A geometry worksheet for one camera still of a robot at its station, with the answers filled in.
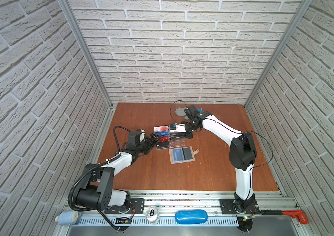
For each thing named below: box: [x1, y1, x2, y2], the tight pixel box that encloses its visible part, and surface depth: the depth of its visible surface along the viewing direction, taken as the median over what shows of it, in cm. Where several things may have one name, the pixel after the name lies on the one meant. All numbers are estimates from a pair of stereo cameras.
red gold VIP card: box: [158, 135, 169, 143], surface depth 97 cm
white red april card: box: [153, 125, 169, 132], surface depth 94 cm
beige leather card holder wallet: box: [168, 146, 199, 165], surface depth 94 cm
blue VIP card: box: [154, 131, 169, 137], surface depth 96 cm
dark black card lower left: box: [156, 140, 169, 149], surface depth 97 cm
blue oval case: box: [174, 209, 208, 225], surface depth 71 cm
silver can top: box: [145, 207, 159, 223], surface depth 61 cm
